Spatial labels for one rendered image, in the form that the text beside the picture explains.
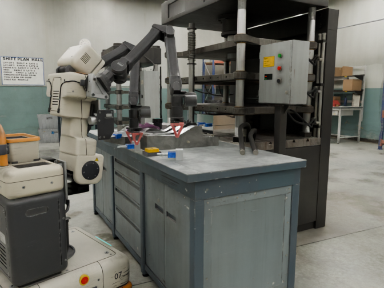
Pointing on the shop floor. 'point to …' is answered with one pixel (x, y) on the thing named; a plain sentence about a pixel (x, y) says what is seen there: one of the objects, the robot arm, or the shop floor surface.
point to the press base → (306, 184)
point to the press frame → (328, 72)
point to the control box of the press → (283, 82)
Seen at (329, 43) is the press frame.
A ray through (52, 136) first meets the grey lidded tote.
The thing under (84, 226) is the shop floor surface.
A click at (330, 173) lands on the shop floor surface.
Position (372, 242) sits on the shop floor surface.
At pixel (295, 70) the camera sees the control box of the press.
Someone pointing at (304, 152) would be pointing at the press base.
